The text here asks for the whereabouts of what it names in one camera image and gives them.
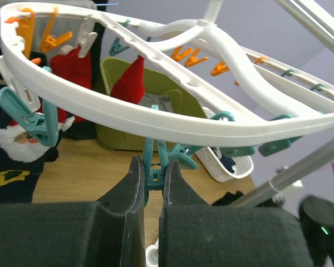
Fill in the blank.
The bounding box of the olive green plastic bin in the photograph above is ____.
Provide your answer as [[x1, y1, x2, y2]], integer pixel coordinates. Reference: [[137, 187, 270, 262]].
[[94, 57, 209, 152]]

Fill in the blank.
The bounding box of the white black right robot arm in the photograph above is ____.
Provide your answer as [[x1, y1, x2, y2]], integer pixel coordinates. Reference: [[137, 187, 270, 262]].
[[212, 195, 334, 266]]

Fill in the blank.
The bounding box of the teal clothes clip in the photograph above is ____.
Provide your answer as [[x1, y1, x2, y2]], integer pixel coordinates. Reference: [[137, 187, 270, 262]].
[[168, 111, 234, 169], [0, 87, 59, 147], [142, 138, 169, 207], [109, 37, 129, 56]]

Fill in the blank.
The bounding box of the silver white clothes rack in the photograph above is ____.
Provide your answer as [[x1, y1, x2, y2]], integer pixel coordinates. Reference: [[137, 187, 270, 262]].
[[145, 0, 334, 267]]

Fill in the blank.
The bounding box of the red sock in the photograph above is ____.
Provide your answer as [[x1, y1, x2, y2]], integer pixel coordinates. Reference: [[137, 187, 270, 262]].
[[35, 44, 93, 125], [110, 56, 145, 104]]

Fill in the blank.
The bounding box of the white round clip hanger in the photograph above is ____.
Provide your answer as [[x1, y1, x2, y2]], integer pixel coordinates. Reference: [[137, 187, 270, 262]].
[[0, 0, 334, 148]]

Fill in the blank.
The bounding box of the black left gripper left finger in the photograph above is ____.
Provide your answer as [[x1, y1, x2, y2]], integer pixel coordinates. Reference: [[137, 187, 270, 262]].
[[0, 156, 145, 266]]

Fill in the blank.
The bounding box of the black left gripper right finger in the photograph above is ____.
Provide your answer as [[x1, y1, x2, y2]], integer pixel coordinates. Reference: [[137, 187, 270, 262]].
[[159, 160, 313, 267]]

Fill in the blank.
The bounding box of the navy santa christmas sock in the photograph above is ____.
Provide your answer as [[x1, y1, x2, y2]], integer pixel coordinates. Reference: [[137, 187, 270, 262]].
[[0, 110, 76, 204]]

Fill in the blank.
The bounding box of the grey cloth in bin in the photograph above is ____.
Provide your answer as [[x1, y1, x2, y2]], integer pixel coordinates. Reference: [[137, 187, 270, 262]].
[[139, 93, 174, 113]]

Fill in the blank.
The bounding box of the orange clothes clip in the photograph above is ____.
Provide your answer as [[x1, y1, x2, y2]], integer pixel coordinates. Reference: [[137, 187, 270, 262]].
[[5, 7, 36, 59], [39, 7, 73, 53], [171, 46, 209, 67]]

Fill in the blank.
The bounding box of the white perforated plastic basket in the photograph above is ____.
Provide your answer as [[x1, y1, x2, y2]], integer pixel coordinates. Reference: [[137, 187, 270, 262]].
[[195, 107, 254, 183]]

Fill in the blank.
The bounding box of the white clothes clip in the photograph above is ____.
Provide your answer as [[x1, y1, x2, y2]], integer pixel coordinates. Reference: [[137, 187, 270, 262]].
[[77, 22, 98, 58]]

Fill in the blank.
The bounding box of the navy yellow patterned sock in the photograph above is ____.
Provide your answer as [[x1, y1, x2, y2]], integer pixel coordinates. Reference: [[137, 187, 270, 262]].
[[211, 147, 236, 174]]

